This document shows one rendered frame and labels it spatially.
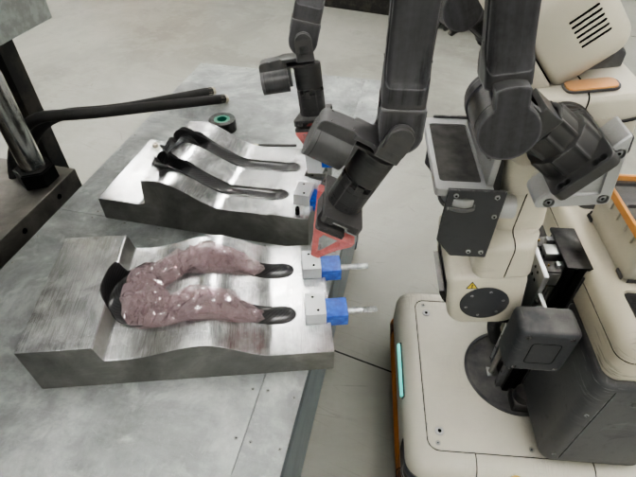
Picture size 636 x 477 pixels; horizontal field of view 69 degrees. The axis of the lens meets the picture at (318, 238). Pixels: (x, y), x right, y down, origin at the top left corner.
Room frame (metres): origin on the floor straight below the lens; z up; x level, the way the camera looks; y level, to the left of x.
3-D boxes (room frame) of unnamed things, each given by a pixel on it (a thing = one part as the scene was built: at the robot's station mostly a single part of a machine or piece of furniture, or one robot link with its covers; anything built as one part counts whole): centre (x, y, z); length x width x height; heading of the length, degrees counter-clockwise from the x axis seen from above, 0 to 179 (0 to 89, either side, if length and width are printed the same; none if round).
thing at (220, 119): (1.25, 0.29, 0.82); 0.08 x 0.08 x 0.04
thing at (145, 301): (0.56, 0.23, 0.90); 0.26 x 0.18 x 0.08; 95
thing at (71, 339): (0.55, 0.23, 0.86); 0.50 x 0.26 x 0.11; 95
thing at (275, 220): (0.92, 0.24, 0.87); 0.50 x 0.26 x 0.14; 77
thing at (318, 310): (0.52, -0.04, 0.86); 0.13 x 0.05 x 0.05; 95
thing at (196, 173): (0.90, 0.22, 0.92); 0.35 x 0.16 x 0.09; 77
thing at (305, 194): (0.80, -0.02, 0.89); 0.13 x 0.05 x 0.05; 77
